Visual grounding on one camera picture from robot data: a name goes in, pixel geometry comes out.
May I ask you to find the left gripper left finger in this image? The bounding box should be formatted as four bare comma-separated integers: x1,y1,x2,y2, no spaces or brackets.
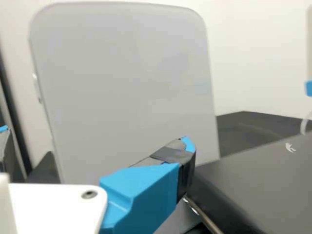
0,124,12,173

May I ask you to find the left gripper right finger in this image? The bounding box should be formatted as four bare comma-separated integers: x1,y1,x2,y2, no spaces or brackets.
98,135,197,234

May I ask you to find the black platform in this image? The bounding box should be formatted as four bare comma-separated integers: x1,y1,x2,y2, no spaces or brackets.
183,130,312,234

